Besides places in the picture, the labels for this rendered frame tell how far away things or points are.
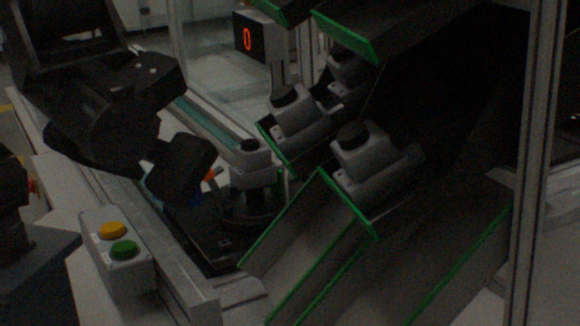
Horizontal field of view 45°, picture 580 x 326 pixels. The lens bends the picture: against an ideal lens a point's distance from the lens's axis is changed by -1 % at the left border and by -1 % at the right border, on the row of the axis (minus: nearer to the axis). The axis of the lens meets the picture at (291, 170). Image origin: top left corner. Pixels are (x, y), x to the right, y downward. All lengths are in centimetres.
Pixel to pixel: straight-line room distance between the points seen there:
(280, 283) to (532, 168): 39
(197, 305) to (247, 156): 25
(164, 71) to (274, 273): 37
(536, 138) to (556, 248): 68
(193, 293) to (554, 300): 54
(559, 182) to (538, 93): 70
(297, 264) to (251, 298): 14
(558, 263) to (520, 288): 55
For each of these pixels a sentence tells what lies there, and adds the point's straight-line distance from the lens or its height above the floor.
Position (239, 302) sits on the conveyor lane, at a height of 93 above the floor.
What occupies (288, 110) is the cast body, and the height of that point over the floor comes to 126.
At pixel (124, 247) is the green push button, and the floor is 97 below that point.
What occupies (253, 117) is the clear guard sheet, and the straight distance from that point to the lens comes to 144.
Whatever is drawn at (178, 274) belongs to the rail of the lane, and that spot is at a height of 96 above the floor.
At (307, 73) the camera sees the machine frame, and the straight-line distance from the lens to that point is 202.
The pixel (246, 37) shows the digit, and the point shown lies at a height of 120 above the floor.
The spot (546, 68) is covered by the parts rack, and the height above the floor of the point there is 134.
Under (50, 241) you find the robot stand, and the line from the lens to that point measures 96.
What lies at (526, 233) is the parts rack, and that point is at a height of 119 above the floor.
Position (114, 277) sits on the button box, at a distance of 107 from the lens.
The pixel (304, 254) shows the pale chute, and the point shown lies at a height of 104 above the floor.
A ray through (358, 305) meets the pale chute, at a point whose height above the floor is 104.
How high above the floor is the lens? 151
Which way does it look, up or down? 25 degrees down
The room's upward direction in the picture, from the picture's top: 3 degrees counter-clockwise
